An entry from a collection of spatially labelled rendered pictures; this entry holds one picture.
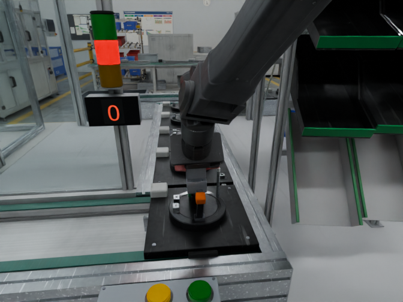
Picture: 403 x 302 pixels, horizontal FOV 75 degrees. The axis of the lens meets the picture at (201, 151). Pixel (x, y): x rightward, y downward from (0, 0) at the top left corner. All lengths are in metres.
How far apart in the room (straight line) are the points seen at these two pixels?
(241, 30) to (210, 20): 10.79
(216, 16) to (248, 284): 10.78
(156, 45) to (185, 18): 3.43
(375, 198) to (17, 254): 0.83
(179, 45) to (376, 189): 7.31
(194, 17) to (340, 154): 10.49
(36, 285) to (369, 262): 0.73
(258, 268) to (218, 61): 0.40
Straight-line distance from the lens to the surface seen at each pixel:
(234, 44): 0.29
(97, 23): 0.64
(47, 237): 0.78
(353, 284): 0.74
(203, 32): 11.03
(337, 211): 0.67
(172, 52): 7.80
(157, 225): 0.63
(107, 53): 0.64
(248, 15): 0.27
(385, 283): 0.78
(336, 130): 0.56
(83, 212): 0.80
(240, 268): 0.56
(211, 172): 0.83
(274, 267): 0.57
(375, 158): 0.77
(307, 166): 0.67
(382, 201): 0.74
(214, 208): 0.64
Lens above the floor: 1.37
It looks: 24 degrees down
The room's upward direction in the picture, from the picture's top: straight up
